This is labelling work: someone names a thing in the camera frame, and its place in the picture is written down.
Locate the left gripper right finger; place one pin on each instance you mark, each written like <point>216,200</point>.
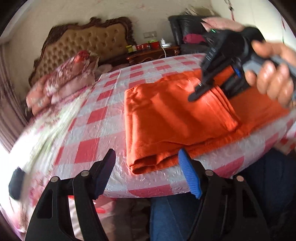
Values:
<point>192,178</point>

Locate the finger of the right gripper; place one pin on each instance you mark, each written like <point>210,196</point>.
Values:
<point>200,90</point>
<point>238,71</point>

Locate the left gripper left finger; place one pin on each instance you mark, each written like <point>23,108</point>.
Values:
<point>87,187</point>

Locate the orange pants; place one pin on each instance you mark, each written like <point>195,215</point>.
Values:
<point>159,120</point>

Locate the right hand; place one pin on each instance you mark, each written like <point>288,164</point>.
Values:
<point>274,81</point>

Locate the pink floral pillow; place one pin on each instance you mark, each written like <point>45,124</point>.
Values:
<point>218,23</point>

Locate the magenta cushion on chair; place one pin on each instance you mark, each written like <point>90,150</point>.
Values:
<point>194,39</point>

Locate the black leather armchair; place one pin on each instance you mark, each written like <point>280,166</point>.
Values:
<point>181,26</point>

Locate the floral bed sheet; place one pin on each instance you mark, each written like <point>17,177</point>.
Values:
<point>34,153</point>

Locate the red cup on nightstand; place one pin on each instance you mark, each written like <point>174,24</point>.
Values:
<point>154,45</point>

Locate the pink checkered table cloth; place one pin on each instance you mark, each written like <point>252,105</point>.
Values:
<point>99,126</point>

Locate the person's blue jeans legs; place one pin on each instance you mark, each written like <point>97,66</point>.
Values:
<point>262,207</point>

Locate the black device on bed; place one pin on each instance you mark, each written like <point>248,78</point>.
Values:
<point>16,183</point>

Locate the dark wooden nightstand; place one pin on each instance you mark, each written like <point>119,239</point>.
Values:
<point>151,55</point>

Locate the pink curtain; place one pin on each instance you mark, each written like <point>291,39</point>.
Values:
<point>13,120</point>

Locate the tufted wooden headboard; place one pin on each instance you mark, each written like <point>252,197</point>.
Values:
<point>108,40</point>

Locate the folded floral quilt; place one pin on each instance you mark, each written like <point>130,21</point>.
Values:
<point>41,94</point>

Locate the wall power socket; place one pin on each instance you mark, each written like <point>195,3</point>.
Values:
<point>150,35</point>

